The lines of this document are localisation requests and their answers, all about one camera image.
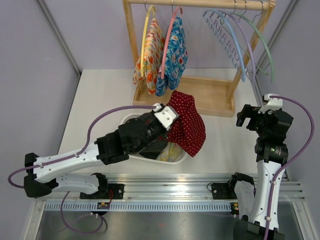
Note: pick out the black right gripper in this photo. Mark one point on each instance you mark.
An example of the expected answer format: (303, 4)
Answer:
(247, 112)

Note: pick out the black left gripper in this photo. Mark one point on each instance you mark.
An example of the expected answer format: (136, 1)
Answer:
(153, 117)

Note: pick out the dark grey dotted skirt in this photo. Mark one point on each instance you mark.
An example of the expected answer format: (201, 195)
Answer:
(154, 149)

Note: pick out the pastel floral skirt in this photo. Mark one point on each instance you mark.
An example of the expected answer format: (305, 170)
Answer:
(171, 153)

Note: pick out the red polka dot skirt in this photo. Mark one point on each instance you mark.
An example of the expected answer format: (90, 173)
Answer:
(188, 130)

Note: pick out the mint green hanger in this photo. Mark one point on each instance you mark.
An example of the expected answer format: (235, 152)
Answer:
(262, 42)

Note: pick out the lilac hanger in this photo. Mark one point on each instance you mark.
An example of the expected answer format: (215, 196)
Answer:
(250, 54)

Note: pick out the light blue hanger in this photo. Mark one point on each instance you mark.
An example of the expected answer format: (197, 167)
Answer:
(219, 24)

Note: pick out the pink hanger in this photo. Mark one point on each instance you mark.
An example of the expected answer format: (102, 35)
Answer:
(168, 36)

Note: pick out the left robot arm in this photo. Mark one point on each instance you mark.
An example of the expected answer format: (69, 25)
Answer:
(55, 173)

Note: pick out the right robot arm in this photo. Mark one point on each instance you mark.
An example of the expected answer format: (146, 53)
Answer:
(258, 201)

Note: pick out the blue floral skirt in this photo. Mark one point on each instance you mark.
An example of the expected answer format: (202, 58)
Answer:
(176, 59)

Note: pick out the orange yellow floral skirt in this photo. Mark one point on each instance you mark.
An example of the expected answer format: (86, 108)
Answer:
(152, 57)

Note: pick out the white perforated plastic basket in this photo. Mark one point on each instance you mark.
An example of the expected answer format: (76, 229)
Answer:
(139, 157)

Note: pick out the wooden clothes rack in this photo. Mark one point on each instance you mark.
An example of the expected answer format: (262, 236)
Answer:
(213, 96)

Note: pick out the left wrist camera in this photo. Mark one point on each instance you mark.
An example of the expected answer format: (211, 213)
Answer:
(166, 115)

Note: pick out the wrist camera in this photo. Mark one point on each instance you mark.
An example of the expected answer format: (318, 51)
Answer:
(272, 102)
(166, 115)

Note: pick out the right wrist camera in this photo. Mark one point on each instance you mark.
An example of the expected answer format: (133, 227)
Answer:
(272, 102)

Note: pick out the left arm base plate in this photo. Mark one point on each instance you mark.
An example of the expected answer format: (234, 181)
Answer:
(111, 190)

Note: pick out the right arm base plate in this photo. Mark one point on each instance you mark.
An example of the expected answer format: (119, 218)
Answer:
(226, 190)

